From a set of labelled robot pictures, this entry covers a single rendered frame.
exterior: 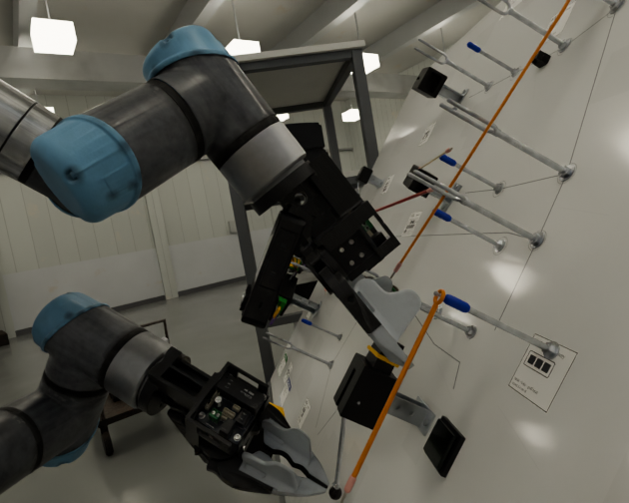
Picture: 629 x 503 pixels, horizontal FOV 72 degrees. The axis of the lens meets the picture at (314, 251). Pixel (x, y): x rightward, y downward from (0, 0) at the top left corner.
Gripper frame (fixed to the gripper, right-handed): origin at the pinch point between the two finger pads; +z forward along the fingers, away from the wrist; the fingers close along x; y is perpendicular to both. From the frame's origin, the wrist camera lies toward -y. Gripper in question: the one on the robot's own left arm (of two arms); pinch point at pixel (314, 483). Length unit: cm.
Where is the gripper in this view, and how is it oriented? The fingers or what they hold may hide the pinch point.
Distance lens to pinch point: 51.6
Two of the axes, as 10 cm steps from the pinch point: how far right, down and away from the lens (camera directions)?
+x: 4.5, -5.9, 6.7
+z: 8.8, 4.4, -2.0
